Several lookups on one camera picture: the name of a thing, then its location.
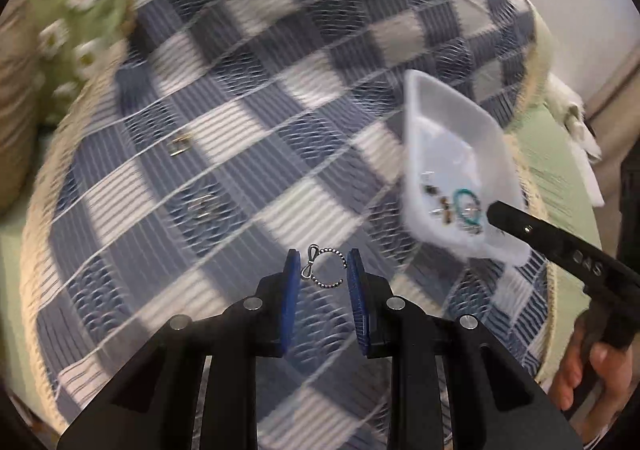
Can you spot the pale green bed sheet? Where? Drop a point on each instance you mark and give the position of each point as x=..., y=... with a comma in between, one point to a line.
x=15, y=280

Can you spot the green quilted bedspread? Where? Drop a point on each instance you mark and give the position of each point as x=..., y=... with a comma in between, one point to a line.
x=555, y=169

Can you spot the white plastic tray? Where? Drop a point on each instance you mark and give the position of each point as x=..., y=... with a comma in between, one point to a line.
x=450, y=129

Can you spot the green flower pillow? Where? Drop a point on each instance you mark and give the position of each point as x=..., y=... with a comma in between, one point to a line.
x=100, y=14

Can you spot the brown pillow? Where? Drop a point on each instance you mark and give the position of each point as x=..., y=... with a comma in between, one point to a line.
x=15, y=129

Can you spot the person's right hand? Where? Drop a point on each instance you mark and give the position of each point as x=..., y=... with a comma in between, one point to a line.
x=610, y=375

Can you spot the blue white patterned blanket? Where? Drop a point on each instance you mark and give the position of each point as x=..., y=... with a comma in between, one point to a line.
x=250, y=79

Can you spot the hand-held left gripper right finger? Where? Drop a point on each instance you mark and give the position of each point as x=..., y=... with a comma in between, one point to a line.
x=357, y=300

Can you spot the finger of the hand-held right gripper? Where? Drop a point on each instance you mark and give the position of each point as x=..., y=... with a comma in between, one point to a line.
x=520, y=227

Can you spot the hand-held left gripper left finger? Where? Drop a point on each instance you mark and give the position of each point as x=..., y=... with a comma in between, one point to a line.
x=290, y=300

